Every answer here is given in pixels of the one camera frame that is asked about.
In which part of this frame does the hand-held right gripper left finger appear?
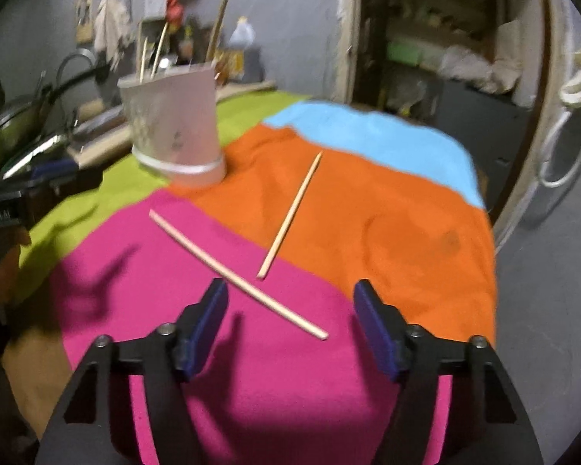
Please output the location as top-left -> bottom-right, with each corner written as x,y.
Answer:
34,278 -> 230,465

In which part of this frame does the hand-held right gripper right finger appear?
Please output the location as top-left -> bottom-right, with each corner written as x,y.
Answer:
352,279 -> 545,465

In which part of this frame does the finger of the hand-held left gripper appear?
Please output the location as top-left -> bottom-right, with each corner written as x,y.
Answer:
26,157 -> 103,197

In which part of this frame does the translucent plastic cup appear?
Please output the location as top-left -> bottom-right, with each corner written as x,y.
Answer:
117,60 -> 228,189

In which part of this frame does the metal pan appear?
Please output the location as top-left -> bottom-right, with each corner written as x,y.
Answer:
0,92 -> 54,156

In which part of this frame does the multicoloured cloth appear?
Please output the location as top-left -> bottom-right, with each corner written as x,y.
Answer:
17,90 -> 497,465

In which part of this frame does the sink faucet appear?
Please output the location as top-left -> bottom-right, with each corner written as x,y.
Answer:
55,52 -> 111,92

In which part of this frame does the hanging cloth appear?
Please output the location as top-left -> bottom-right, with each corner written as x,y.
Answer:
94,0 -> 132,60

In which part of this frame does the grey cabinet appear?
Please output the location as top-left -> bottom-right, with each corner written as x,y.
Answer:
438,79 -> 534,197

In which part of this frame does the plastic bottle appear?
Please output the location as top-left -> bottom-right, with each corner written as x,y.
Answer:
227,15 -> 258,79

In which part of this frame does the curved wooden stick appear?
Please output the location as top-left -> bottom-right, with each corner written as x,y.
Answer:
205,0 -> 242,62

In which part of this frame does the green box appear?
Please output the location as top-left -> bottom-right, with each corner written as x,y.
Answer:
386,40 -> 423,67

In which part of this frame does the clear plastic bag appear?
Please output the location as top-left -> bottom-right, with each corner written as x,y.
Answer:
438,43 -> 495,89

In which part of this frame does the white sack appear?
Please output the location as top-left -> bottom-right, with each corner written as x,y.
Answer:
493,18 -> 531,95

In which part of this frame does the white hose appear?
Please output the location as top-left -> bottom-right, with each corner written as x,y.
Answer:
536,105 -> 581,189

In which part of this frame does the wooden door frame post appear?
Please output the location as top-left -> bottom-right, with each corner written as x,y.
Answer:
335,0 -> 370,106
490,0 -> 563,249

